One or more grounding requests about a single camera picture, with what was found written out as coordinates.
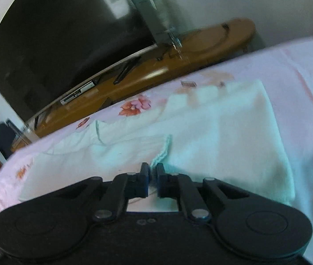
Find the brown wooden television stand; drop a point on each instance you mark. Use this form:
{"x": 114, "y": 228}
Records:
{"x": 173, "y": 63}

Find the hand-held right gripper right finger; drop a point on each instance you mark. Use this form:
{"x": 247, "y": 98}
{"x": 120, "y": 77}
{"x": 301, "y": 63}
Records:
{"x": 159, "y": 181}

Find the white flat device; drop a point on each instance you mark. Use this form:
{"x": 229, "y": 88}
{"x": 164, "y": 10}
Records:
{"x": 76, "y": 91}

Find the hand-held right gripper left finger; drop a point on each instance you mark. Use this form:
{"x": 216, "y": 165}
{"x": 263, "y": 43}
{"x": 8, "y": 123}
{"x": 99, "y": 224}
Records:
{"x": 144, "y": 180}

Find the black television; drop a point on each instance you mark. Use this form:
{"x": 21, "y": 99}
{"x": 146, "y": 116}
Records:
{"x": 49, "y": 47}

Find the clear glass column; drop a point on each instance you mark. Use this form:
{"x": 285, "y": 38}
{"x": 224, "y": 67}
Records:
{"x": 160, "y": 16}

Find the pale mint small garment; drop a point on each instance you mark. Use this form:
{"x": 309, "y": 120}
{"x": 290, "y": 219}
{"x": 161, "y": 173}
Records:
{"x": 200, "y": 129}

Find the pink floral bedsheet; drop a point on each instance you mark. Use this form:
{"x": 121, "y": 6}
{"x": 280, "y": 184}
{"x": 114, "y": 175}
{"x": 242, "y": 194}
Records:
{"x": 297, "y": 88}

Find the dark round object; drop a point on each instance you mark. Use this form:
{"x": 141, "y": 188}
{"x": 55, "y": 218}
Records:
{"x": 3, "y": 139}

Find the black television foot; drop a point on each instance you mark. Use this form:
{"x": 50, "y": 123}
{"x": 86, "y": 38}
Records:
{"x": 126, "y": 70}

